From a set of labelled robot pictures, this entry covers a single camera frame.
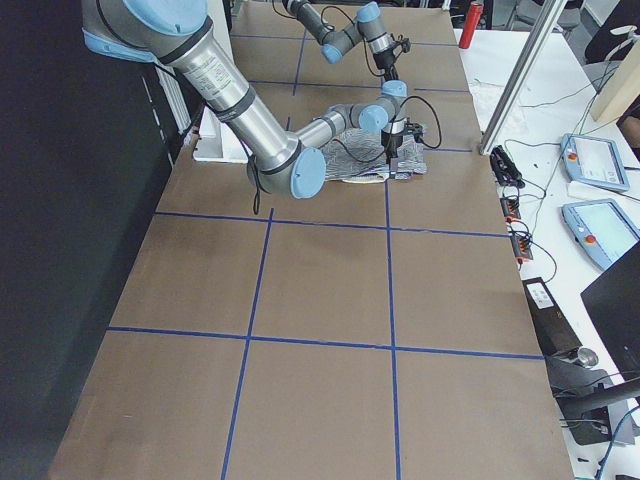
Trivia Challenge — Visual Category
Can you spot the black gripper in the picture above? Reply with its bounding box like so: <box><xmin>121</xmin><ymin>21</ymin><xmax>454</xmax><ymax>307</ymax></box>
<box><xmin>381</xmin><ymin>131</ymin><xmax>404</xmax><ymax>179</ymax></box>
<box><xmin>374</xmin><ymin>48</ymin><xmax>399</xmax><ymax>80</ymax></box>

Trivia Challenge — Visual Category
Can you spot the blue white striped polo shirt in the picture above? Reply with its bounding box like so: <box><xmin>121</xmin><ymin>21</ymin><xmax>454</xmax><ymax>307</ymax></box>
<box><xmin>297</xmin><ymin>112</ymin><xmax>427</xmax><ymax>183</ymax></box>

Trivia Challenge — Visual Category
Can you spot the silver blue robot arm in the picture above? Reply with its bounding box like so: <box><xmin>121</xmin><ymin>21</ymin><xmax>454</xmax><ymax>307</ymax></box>
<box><xmin>270</xmin><ymin>1</ymin><xmax>411</xmax><ymax>81</ymax></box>
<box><xmin>81</xmin><ymin>1</ymin><xmax>411</xmax><ymax>199</ymax></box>

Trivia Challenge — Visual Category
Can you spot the red bottle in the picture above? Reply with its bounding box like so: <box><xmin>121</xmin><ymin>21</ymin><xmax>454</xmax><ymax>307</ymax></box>
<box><xmin>458</xmin><ymin>1</ymin><xmax>484</xmax><ymax>50</ymax></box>

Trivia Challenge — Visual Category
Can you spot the black clamp tool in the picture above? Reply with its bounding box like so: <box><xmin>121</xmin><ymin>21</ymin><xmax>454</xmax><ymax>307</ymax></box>
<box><xmin>489</xmin><ymin>145</ymin><xmax>525</xmax><ymax>188</ymax></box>

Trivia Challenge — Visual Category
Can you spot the upper orange black adapter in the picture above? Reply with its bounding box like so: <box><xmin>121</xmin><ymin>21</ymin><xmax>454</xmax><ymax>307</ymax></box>
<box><xmin>500</xmin><ymin>196</ymin><xmax>521</xmax><ymax>223</ymax></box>

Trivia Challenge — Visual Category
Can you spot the orange black adapter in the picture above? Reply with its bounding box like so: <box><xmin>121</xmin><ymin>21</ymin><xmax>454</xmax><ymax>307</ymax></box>
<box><xmin>500</xmin><ymin>196</ymin><xmax>521</xmax><ymax>223</ymax></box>
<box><xmin>510</xmin><ymin>230</ymin><xmax>533</xmax><ymax>265</ymax></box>

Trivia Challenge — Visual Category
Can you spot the lower orange black adapter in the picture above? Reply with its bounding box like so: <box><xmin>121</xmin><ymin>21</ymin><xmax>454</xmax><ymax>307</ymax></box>
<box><xmin>510</xmin><ymin>230</ymin><xmax>533</xmax><ymax>265</ymax></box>

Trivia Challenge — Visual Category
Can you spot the brown table cover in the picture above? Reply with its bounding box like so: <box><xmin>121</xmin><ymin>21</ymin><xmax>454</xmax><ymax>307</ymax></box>
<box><xmin>49</xmin><ymin>8</ymin><xmax>573</xmax><ymax>479</ymax></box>

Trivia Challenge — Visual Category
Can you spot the upper teach pendant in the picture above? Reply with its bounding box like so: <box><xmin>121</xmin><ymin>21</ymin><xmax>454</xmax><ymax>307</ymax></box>
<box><xmin>560</xmin><ymin>134</ymin><xmax>630</xmax><ymax>192</ymax></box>

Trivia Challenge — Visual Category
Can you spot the teach pendant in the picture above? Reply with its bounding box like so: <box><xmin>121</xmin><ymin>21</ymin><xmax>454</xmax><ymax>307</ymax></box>
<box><xmin>561</xmin><ymin>199</ymin><xmax>639</xmax><ymax>270</ymax></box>
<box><xmin>560</xmin><ymin>134</ymin><xmax>630</xmax><ymax>192</ymax></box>

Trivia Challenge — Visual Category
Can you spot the lower teach pendant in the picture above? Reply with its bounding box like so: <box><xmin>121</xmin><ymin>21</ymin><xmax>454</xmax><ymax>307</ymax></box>
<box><xmin>561</xmin><ymin>199</ymin><xmax>639</xmax><ymax>270</ymax></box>

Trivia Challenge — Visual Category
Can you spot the black box with label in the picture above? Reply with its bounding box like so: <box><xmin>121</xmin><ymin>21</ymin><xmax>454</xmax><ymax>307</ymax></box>
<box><xmin>522</xmin><ymin>277</ymin><xmax>581</xmax><ymax>356</ymax></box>

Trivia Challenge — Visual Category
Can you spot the black monitor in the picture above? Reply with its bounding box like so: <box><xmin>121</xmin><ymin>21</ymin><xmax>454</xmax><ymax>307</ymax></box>
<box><xmin>581</xmin><ymin>247</ymin><xmax>639</xmax><ymax>370</ymax></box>

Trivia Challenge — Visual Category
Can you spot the black monitor stand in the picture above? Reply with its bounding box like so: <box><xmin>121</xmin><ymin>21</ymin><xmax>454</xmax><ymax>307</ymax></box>
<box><xmin>545</xmin><ymin>357</ymin><xmax>639</xmax><ymax>445</ymax></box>

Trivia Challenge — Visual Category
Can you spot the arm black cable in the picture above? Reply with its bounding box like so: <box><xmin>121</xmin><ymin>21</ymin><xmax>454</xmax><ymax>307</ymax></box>
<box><xmin>319</xmin><ymin>3</ymin><xmax>396</xmax><ymax>79</ymax></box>
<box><xmin>249</xmin><ymin>94</ymin><xmax>443</xmax><ymax>216</ymax></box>

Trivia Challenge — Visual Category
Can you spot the aluminium frame post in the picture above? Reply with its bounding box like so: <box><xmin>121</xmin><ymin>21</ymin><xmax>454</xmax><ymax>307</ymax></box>
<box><xmin>479</xmin><ymin>0</ymin><xmax>567</xmax><ymax>155</ymax></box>

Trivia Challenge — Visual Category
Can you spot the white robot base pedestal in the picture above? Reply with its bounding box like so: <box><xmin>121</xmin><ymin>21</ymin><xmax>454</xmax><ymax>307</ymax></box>
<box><xmin>193</xmin><ymin>103</ymin><xmax>247</xmax><ymax>164</ymax></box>

